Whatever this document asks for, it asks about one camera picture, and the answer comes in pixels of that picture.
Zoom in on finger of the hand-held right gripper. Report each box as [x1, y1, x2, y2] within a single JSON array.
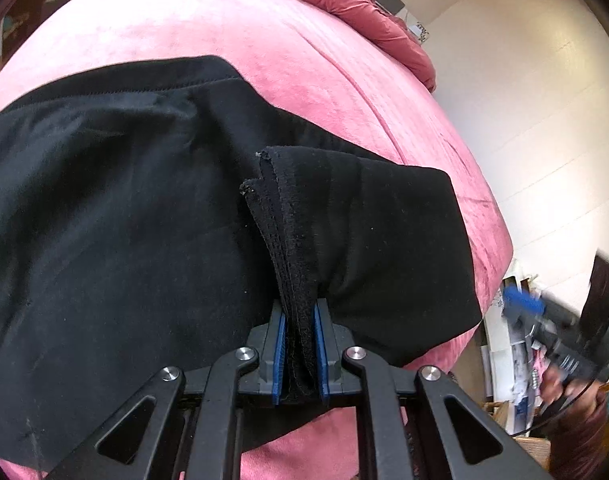
[[502, 285, 545, 325]]

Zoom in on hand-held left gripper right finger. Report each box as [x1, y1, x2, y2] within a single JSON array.
[[312, 297, 555, 480]]

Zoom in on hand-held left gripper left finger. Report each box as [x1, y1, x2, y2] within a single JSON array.
[[47, 300, 286, 480]]

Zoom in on black pants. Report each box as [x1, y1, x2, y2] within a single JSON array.
[[0, 55, 484, 476]]

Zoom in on person's right hand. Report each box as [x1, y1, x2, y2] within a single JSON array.
[[539, 365, 608, 416]]

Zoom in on white paper clutter pile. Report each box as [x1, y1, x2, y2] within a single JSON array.
[[479, 272, 540, 426]]

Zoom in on wooden crate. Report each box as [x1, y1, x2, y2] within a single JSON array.
[[485, 400, 553, 480]]

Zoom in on pink plush bed blanket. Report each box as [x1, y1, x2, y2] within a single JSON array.
[[0, 0, 515, 480]]

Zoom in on black cable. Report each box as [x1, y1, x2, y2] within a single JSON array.
[[512, 377, 603, 436]]

